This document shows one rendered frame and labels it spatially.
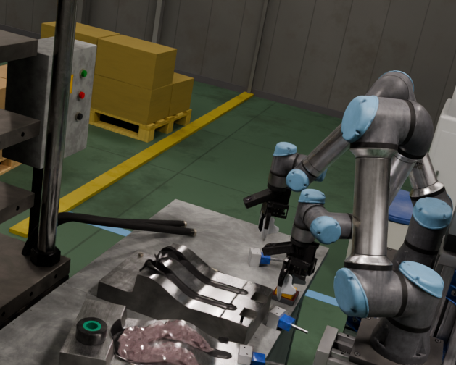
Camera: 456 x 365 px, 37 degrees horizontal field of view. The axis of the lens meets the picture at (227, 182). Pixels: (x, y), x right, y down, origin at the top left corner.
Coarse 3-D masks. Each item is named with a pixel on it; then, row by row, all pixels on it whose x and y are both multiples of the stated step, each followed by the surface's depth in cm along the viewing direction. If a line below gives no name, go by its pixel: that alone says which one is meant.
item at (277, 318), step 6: (276, 306) 222; (270, 312) 218; (276, 312) 219; (282, 312) 219; (270, 318) 219; (276, 318) 218; (282, 318) 219; (288, 318) 219; (270, 324) 219; (276, 324) 218; (282, 324) 218; (288, 324) 217; (294, 324) 218; (288, 330) 217; (300, 330) 217
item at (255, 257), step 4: (252, 248) 257; (256, 248) 258; (252, 252) 255; (256, 252) 255; (260, 252) 256; (248, 256) 259; (252, 256) 254; (256, 256) 254; (260, 256) 254; (264, 256) 256; (268, 256) 256; (248, 260) 258; (252, 260) 255; (256, 260) 255; (260, 260) 255; (264, 260) 256; (268, 260) 256; (272, 260) 258; (276, 260) 258; (280, 260) 258; (252, 264) 255; (256, 264) 256
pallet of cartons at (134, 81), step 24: (48, 24) 612; (96, 48) 599; (120, 48) 588; (144, 48) 590; (168, 48) 608; (96, 72) 603; (120, 72) 594; (144, 72) 586; (168, 72) 608; (96, 96) 611; (120, 96) 601; (144, 96) 591; (168, 96) 621; (96, 120) 624; (144, 120) 598; (168, 120) 630
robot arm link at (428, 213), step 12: (420, 204) 214; (432, 204) 215; (444, 204) 216; (420, 216) 212; (432, 216) 210; (444, 216) 211; (408, 228) 218; (420, 228) 213; (432, 228) 211; (444, 228) 212; (408, 240) 217; (420, 240) 214; (432, 240) 213
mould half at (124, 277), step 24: (120, 264) 228; (168, 264) 219; (120, 288) 215; (144, 288) 211; (168, 288) 210; (192, 288) 216; (216, 288) 220; (264, 288) 224; (144, 312) 214; (168, 312) 210; (192, 312) 207; (216, 312) 207; (240, 312) 208; (264, 312) 221; (216, 336) 207; (240, 336) 204
